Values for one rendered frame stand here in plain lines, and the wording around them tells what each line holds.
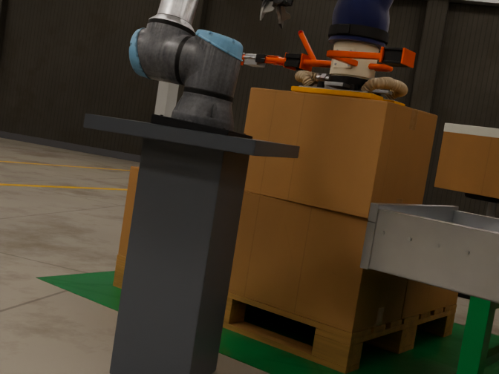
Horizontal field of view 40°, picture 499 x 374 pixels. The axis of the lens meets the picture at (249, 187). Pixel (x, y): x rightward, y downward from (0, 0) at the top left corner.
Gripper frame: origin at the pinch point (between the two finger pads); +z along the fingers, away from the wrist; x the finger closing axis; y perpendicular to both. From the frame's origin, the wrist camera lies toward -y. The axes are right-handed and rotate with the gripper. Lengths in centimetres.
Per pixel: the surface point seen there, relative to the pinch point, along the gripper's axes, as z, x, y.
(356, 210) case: 66, -19, 64
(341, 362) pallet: 118, -18, 68
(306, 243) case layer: 81, -18, 46
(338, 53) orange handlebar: 14, -26, 51
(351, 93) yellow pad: 26, -13, 51
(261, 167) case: 57, -18, 21
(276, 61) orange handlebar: 14.9, -2.4, 8.1
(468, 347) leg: 96, -32, 114
